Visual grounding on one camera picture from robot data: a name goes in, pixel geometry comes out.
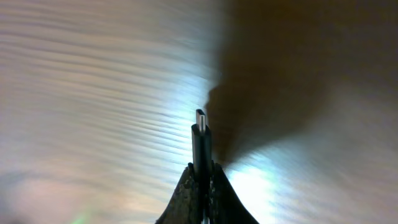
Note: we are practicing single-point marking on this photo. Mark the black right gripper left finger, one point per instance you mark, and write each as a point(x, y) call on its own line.
point(184, 204)

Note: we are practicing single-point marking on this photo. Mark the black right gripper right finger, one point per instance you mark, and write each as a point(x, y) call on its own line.
point(224, 205)

